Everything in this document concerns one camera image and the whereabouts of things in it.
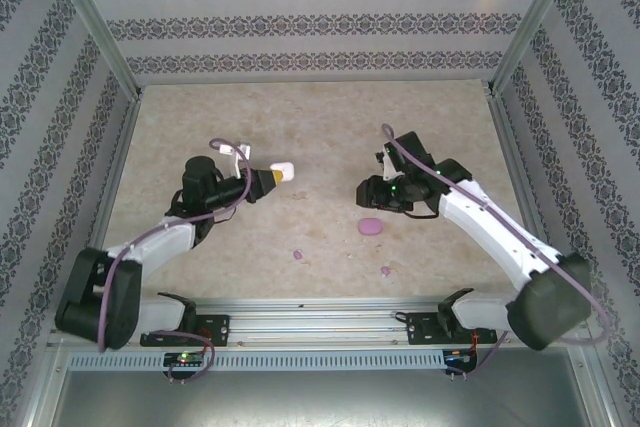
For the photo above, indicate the aluminium frame post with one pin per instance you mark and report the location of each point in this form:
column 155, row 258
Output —
column 95, row 22
column 535, row 22

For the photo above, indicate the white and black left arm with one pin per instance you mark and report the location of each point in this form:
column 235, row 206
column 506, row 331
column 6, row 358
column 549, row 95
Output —
column 160, row 242

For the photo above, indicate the pink earbud charging case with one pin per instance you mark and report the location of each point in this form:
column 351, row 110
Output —
column 370, row 226

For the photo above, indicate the aluminium side rail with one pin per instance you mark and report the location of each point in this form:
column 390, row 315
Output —
column 510, row 147
column 117, row 182

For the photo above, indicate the small circuit board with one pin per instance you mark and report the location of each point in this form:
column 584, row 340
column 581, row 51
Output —
column 460, row 357
column 185, row 359

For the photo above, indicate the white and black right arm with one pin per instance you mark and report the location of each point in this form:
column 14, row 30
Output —
column 490, row 227

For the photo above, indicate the white earbud charging case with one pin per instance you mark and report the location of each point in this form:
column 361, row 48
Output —
column 285, row 169

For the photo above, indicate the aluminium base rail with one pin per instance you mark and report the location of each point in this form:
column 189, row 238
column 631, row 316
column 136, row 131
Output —
column 320, row 322

